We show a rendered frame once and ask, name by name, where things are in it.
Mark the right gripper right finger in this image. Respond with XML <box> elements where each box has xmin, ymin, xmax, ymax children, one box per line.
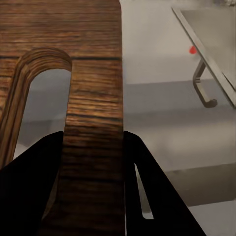
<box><xmin>123</xmin><ymin>131</ymin><xmax>206</xmax><ymax>236</ymax></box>

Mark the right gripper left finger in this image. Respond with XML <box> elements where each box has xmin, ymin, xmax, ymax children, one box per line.
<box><xmin>0</xmin><ymin>131</ymin><xmax>64</xmax><ymax>236</ymax></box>

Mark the cutting board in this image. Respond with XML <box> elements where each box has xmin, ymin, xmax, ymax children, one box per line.
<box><xmin>0</xmin><ymin>0</ymin><xmax>125</xmax><ymax>236</ymax></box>

